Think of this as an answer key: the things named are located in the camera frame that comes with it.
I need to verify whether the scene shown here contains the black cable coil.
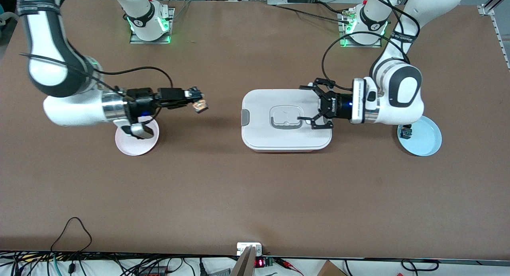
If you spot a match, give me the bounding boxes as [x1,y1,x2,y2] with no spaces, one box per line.
[400,259,439,272]

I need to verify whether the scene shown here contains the pink round plate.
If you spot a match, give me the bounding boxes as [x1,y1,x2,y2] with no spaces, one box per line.
[115,119,160,156]

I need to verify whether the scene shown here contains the light blue round plate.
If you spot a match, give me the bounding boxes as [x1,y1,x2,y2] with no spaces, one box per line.
[398,116,442,157]

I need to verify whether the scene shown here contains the orange push button switch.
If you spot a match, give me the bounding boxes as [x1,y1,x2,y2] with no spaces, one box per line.
[191,98,209,114]

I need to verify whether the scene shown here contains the black cable to arm base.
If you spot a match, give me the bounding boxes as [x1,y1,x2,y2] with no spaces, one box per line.
[274,4,351,23]
[317,1,349,16]

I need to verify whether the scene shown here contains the brown cardboard box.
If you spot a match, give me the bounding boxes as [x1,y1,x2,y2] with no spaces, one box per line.
[317,260,347,276]

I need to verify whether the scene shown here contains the grey metal bar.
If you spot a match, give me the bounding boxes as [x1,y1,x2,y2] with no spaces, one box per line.
[232,246,256,276]

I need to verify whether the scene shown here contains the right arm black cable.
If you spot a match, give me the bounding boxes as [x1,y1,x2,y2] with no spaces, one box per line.
[20,53,174,123]

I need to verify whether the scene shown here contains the aluminium profile rail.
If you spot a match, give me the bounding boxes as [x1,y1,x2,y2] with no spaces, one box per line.
[477,0,510,71]

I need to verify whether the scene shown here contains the white lunch box grey handle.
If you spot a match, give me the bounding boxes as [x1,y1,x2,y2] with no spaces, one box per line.
[241,89,332,153]

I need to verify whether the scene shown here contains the looped thin black cable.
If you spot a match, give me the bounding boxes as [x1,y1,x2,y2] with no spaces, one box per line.
[51,217,93,253]

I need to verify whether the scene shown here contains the red black clip leads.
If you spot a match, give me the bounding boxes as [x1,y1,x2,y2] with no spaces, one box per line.
[275,258,304,276]

